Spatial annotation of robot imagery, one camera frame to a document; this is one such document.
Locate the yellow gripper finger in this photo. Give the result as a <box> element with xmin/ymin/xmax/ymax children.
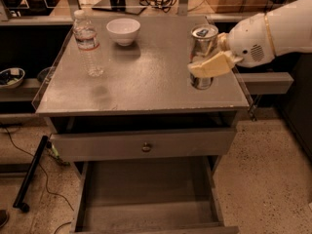
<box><xmin>213</xmin><ymin>33</ymin><xmax>230</xmax><ymax>54</ymax></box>
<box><xmin>187</xmin><ymin>51</ymin><xmax>243</xmax><ymax>78</ymax></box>

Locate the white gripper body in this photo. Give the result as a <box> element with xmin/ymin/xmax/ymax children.
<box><xmin>227</xmin><ymin>13</ymin><xmax>277</xmax><ymax>68</ymax></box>

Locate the red bull can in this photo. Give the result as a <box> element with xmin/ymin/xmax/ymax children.
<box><xmin>189</xmin><ymin>24</ymin><xmax>218</xmax><ymax>90</ymax></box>

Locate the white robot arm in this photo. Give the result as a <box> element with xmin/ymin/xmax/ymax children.
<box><xmin>188</xmin><ymin>0</ymin><xmax>312</xmax><ymax>78</ymax></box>

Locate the grey wooden drawer cabinet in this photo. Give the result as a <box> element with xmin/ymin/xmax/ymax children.
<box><xmin>32</xmin><ymin>15</ymin><xmax>254</xmax><ymax>234</ymax></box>

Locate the open middle drawer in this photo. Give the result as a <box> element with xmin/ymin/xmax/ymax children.
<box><xmin>70</xmin><ymin>157</ymin><xmax>239</xmax><ymax>234</ymax></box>

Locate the top drawer with knob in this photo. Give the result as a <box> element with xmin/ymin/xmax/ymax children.
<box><xmin>51</xmin><ymin>128</ymin><xmax>236</xmax><ymax>162</ymax></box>

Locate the grey side shelf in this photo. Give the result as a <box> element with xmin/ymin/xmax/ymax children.
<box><xmin>236</xmin><ymin>72</ymin><xmax>293</xmax><ymax>95</ymax></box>

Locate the white ceramic bowl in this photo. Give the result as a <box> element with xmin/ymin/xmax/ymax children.
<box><xmin>106</xmin><ymin>18</ymin><xmax>140</xmax><ymax>46</ymax></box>

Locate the black monitor stand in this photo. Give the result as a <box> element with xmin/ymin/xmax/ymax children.
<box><xmin>92</xmin><ymin>0</ymin><xmax>146</xmax><ymax>16</ymax></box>

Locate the clear plastic water bottle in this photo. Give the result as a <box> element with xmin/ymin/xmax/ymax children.
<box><xmin>73</xmin><ymin>10</ymin><xmax>104</xmax><ymax>77</ymax></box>

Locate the bowl with dark items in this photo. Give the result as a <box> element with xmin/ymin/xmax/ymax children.
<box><xmin>0</xmin><ymin>67</ymin><xmax>25</xmax><ymax>89</ymax></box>

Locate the black bar on floor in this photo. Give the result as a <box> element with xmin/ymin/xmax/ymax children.
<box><xmin>13</xmin><ymin>136</ymin><xmax>48</xmax><ymax>213</ymax></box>

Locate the dark shoe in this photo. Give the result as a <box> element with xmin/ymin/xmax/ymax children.
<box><xmin>0</xmin><ymin>210</ymin><xmax>9</xmax><ymax>228</ymax></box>

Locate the black floor cable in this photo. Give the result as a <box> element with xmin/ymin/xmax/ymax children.
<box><xmin>0</xmin><ymin>122</ymin><xmax>76</xmax><ymax>234</ymax></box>

